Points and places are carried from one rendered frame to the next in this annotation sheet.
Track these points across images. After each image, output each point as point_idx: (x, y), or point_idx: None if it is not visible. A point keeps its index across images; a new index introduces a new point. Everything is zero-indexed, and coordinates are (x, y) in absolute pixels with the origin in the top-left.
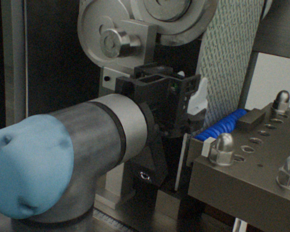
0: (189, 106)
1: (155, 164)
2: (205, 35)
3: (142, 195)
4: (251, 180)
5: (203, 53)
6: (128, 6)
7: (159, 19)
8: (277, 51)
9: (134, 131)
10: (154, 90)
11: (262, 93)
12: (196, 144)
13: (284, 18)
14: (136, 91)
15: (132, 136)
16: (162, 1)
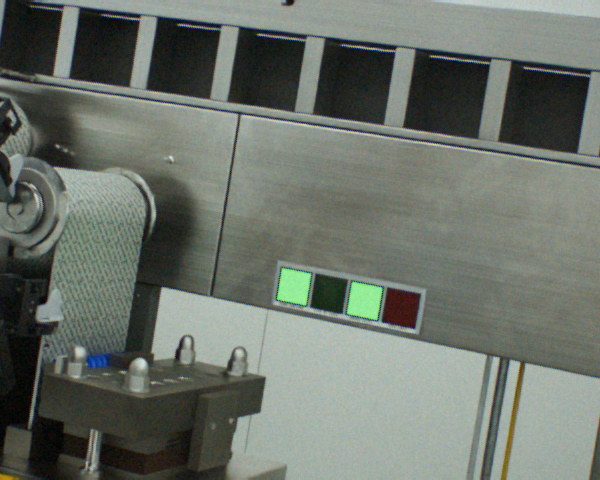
0: (38, 312)
1: (1, 362)
2: (58, 247)
3: None
4: (97, 385)
5: (56, 266)
6: None
7: (11, 231)
8: (177, 284)
9: None
10: (1, 285)
11: (333, 464)
12: (52, 366)
13: (181, 243)
14: None
15: None
16: (15, 214)
